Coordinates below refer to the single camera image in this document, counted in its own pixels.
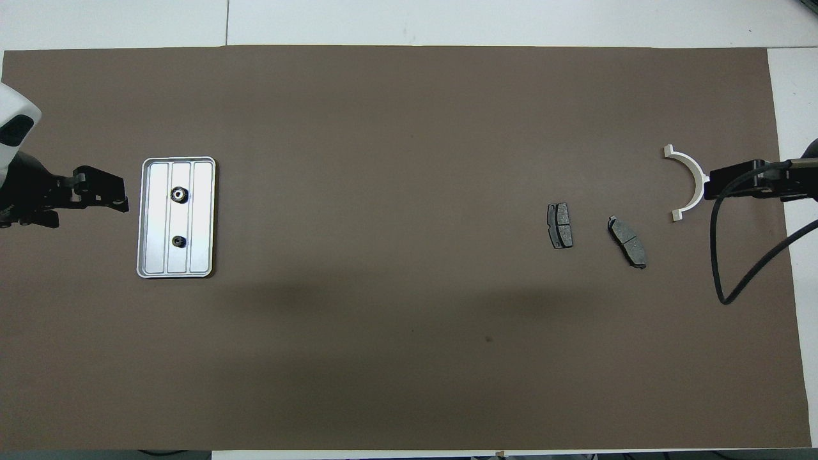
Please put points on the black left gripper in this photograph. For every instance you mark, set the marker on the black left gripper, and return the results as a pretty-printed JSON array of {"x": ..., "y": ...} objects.
[{"x": 29, "y": 188}]

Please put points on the long grey brake pad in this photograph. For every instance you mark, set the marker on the long grey brake pad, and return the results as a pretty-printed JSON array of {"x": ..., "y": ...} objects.
[{"x": 627, "y": 241}]

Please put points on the short dark brake pad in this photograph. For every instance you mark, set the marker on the short dark brake pad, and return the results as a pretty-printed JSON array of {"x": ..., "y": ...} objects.
[{"x": 560, "y": 225}]

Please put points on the small black bearing gear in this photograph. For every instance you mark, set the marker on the small black bearing gear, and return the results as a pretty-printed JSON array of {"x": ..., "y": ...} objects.
[{"x": 179, "y": 241}]

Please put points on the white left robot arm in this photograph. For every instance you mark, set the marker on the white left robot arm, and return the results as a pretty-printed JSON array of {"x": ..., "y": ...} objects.
[{"x": 16, "y": 102}]

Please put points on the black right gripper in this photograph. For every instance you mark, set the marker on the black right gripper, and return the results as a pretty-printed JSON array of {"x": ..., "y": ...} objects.
[{"x": 789, "y": 182}]

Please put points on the silver metal tray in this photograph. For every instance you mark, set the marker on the silver metal tray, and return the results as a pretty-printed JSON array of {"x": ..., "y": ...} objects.
[{"x": 201, "y": 217}]

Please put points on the large black bearing gear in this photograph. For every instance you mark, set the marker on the large black bearing gear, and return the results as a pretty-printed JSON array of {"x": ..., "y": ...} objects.
[{"x": 179, "y": 194}]

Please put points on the brown table mat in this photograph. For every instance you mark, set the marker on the brown table mat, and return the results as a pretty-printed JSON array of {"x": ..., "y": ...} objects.
[{"x": 409, "y": 319}]

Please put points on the white semicircular plastic bracket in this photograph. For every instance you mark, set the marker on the white semicircular plastic bracket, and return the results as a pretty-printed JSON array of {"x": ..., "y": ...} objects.
[{"x": 692, "y": 160}]

